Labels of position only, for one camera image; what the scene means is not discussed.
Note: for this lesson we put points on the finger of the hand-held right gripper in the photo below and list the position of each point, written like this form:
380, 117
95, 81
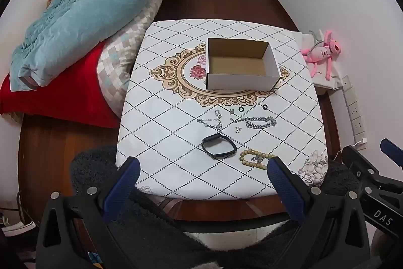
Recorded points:
357, 162
392, 150

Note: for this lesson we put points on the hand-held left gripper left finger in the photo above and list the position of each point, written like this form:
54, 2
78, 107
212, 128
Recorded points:
122, 184

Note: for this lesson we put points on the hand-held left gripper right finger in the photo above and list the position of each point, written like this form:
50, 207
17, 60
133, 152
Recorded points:
283, 184

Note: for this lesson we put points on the black wristband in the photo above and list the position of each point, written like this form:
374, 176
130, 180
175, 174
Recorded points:
207, 150

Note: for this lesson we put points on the white cardboard box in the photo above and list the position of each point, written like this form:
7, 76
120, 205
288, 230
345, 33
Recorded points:
242, 80

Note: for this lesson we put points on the white charger plug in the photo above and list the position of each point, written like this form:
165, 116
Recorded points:
361, 143

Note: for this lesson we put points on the dark fuzzy cloth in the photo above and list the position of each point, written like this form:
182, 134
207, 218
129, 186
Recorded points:
148, 225

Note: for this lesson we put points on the white power strip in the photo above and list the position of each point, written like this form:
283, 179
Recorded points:
354, 111

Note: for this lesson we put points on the white diamond-patterned tablecloth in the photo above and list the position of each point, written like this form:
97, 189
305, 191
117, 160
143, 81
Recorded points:
163, 117

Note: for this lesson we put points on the red blanket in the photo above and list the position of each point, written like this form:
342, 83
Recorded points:
63, 98

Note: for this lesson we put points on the pink plush toy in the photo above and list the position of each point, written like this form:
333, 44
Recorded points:
321, 53

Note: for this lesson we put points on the checkered bed sheet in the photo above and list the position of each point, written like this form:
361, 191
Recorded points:
122, 61

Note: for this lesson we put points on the light blue quilt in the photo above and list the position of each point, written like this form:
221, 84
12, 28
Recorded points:
88, 13

